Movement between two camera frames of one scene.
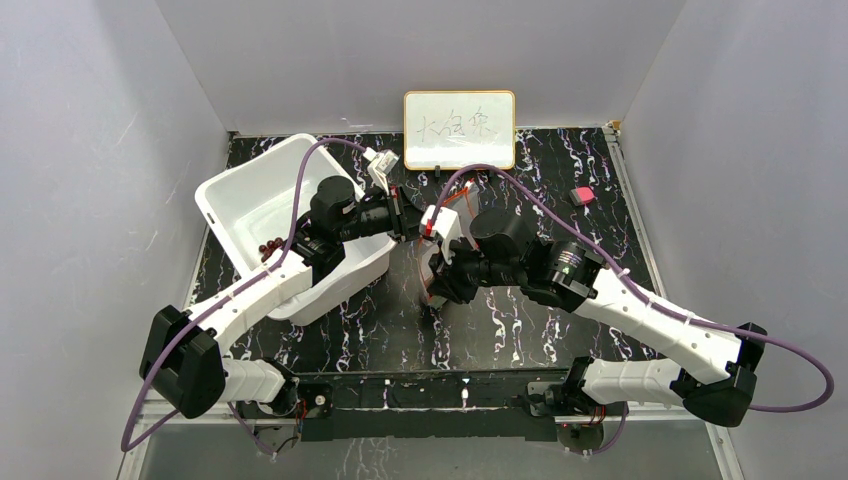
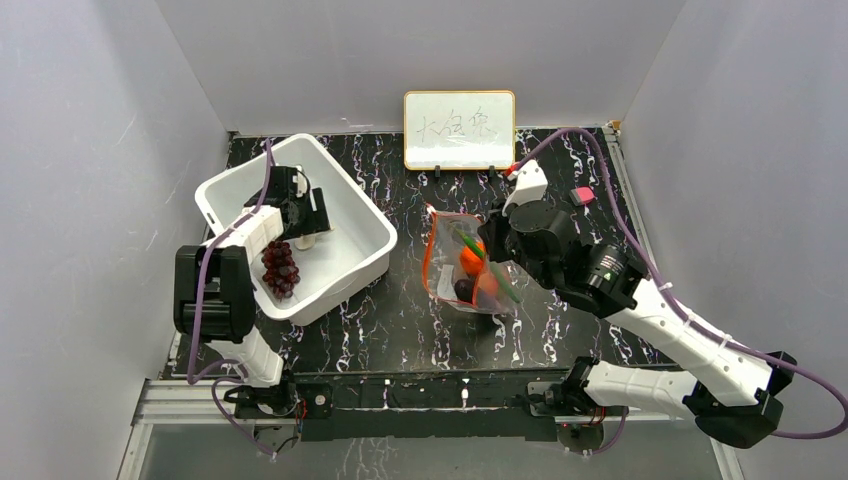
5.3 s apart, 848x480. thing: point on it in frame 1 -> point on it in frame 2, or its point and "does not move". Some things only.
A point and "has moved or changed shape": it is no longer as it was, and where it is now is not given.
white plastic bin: (254, 203) does not move
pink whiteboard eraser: (581, 195) does not move
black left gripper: (401, 212) -> (316, 223)
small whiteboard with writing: (448, 130) does not move
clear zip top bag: (464, 205) has moved or changed shape
